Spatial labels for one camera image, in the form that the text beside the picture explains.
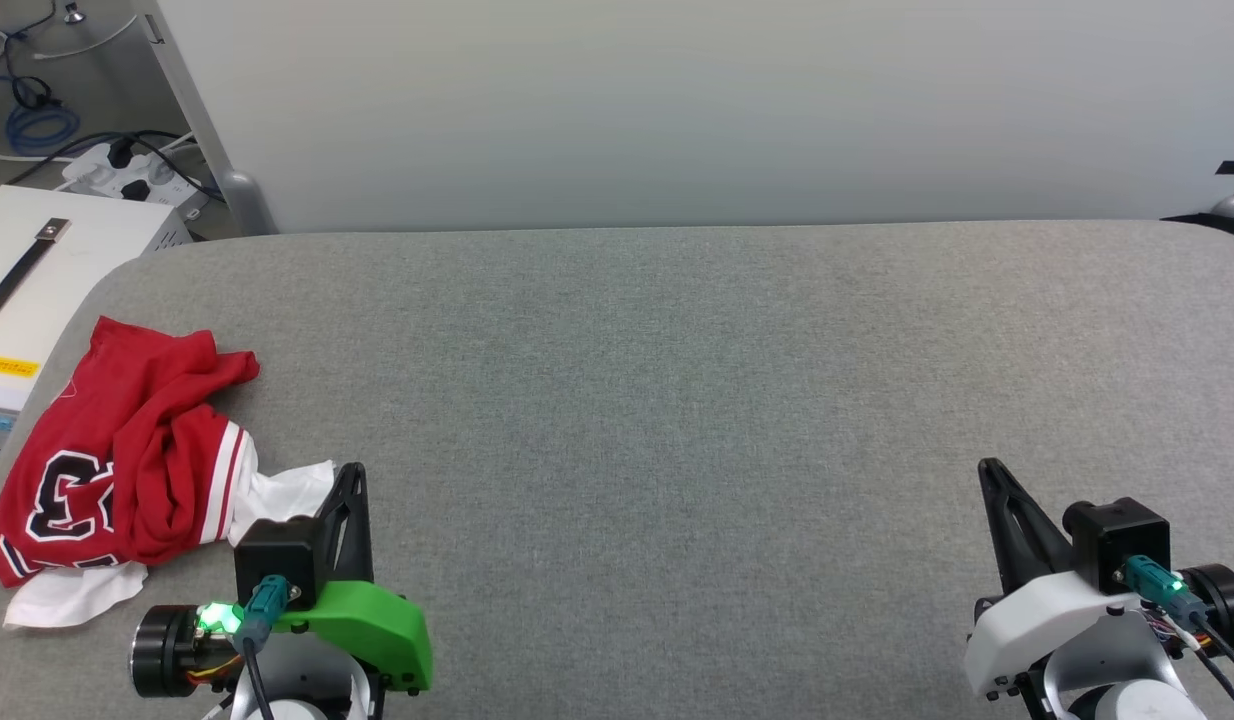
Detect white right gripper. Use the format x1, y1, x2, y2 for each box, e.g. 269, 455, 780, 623
962, 458, 1234, 701

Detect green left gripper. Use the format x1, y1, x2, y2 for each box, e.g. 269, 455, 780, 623
130, 462, 436, 699

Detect red and white basketball jersey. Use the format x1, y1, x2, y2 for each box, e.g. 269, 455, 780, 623
0, 316, 336, 629

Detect white power supply box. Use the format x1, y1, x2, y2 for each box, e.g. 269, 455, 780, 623
0, 185, 193, 461

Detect black grey stand base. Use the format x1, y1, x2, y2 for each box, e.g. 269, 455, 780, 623
1162, 160, 1234, 241

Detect white power strip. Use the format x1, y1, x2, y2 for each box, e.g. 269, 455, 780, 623
60, 140, 210, 216

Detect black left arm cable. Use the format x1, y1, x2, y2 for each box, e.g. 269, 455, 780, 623
239, 575, 300, 720

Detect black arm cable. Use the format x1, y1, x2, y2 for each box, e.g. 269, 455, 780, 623
1122, 555, 1234, 701
239, 575, 300, 720

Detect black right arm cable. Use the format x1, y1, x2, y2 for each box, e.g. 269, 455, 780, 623
1122, 555, 1234, 701

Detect grey partition frame leg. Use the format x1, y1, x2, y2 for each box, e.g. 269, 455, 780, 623
132, 0, 278, 236

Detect black power cable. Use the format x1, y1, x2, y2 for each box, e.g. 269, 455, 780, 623
0, 130, 226, 203

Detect black strap carry handle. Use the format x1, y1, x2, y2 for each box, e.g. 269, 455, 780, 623
0, 218, 71, 331

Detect blue coiled cable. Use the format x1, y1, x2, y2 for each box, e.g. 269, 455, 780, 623
5, 100, 81, 156

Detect black coiled cable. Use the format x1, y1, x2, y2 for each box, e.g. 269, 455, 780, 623
2, 40, 58, 113

